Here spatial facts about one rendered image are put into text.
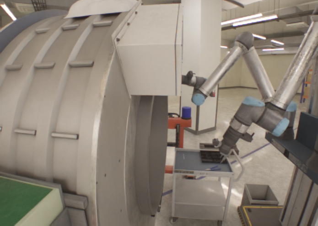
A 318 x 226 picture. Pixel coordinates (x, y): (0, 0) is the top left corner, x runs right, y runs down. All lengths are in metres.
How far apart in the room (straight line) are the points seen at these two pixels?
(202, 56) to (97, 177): 3.82
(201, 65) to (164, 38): 3.60
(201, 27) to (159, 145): 3.18
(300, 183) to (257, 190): 0.77
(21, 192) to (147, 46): 0.40
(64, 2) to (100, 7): 5.27
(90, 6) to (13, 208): 0.61
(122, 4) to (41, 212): 0.63
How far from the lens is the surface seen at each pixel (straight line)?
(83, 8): 0.74
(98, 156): 0.37
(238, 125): 0.84
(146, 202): 0.77
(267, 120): 0.83
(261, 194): 2.37
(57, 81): 0.46
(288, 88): 0.95
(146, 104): 0.66
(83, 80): 0.44
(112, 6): 0.67
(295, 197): 1.71
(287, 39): 13.37
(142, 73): 0.47
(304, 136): 1.45
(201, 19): 4.15
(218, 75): 1.29
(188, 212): 2.01
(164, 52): 0.43
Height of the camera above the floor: 1.56
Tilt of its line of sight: 12 degrees down
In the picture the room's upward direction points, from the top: straight up
